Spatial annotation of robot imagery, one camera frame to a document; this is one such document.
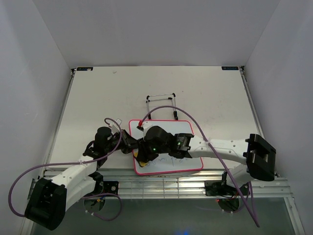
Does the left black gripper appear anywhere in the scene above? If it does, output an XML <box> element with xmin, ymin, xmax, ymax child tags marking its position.
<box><xmin>105</xmin><ymin>129</ymin><xmax>138</xmax><ymax>154</ymax></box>

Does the yellow bone-shaped eraser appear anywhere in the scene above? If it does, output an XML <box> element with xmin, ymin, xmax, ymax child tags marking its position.
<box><xmin>133</xmin><ymin>150</ymin><xmax>148</xmax><ymax>167</ymax></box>

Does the pink framed whiteboard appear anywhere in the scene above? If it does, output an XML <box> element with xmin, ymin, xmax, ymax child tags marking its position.
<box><xmin>129</xmin><ymin>119</ymin><xmax>203</xmax><ymax>176</ymax></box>

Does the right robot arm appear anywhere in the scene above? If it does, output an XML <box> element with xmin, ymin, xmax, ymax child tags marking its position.
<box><xmin>134</xmin><ymin>126</ymin><xmax>276</xmax><ymax>194</ymax></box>

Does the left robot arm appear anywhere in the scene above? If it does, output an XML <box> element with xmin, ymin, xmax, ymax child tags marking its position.
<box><xmin>24</xmin><ymin>127</ymin><xmax>138</xmax><ymax>230</ymax></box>

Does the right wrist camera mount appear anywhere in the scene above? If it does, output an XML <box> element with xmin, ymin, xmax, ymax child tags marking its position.
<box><xmin>136</xmin><ymin>120</ymin><xmax>153</xmax><ymax>132</ymax></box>

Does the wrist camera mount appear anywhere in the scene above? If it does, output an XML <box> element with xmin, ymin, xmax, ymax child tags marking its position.
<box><xmin>136</xmin><ymin>120</ymin><xmax>153</xmax><ymax>132</ymax></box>
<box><xmin>109</xmin><ymin>118</ymin><xmax>122</xmax><ymax>133</ymax></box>

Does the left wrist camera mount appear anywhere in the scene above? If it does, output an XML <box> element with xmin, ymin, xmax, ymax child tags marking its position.
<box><xmin>109</xmin><ymin>118</ymin><xmax>122</xmax><ymax>133</ymax></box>

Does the wire whiteboard stand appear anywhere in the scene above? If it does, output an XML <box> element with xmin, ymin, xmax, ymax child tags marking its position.
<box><xmin>145</xmin><ymin>93</ymin><xmax>179</xmax><ymax>120</ymax></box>

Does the aluminium frame rail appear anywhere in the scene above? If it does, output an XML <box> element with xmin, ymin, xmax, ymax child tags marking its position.
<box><xmin>99</xmin><ymin>169</ymin><xmax>293</xmax><ymax>199</ymax></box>

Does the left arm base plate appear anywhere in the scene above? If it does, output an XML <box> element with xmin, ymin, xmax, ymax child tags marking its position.
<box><xmin>101</xmin><ymin>181</ymin><xmax>119</xmax><ymax>195</ymax></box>

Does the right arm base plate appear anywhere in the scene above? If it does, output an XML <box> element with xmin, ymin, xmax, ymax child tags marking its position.
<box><xmin>204</xmin><ymin>181</ymin><xmax>238</xmax><ymax>197</ymax></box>

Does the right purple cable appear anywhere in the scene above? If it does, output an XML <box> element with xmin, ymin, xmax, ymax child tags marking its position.
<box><xmin>140</xmin><ymin>105</ymin><xmax>260</xmax><ymax>228</ymax></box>

